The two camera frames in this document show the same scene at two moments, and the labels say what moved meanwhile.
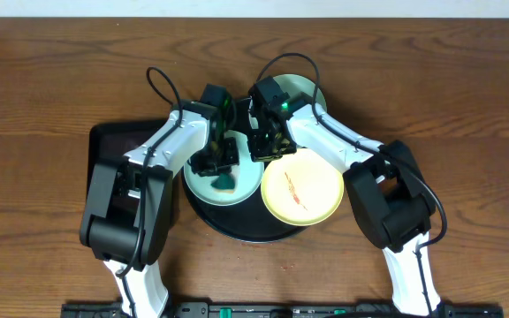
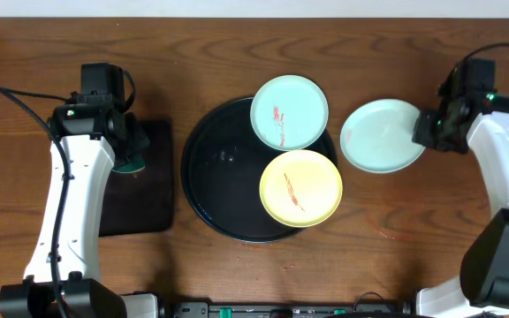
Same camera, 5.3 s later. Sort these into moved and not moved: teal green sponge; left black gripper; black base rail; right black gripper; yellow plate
Moved: left black gripper; teal green sponge; right black gripper
Not moved: yellow plate; black base rail
